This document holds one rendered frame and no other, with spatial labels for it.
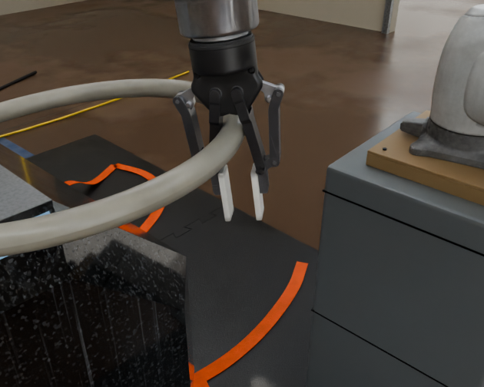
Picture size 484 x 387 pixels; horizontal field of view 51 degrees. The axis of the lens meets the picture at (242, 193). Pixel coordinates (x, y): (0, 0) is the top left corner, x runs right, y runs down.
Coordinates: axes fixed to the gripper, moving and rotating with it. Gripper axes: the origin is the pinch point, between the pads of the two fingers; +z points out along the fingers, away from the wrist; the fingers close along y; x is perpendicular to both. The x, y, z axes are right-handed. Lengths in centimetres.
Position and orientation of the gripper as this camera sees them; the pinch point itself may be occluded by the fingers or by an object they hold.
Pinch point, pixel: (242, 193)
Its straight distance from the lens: 66.7
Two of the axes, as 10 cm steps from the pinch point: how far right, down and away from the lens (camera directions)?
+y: -9.8, 0.4, 1.8
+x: -1.4, 4.8, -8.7
